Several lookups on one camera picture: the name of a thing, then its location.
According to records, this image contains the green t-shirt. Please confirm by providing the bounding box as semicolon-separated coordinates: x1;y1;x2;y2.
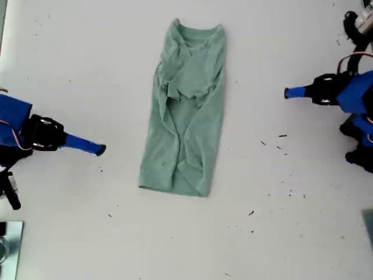
137;17;228;199

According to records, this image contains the red white wire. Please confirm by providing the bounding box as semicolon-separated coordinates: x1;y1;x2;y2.
0;118;33;152
337;51;373;75

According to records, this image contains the black camera stalk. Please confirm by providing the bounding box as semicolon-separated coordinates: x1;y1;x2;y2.
346;37;371;74

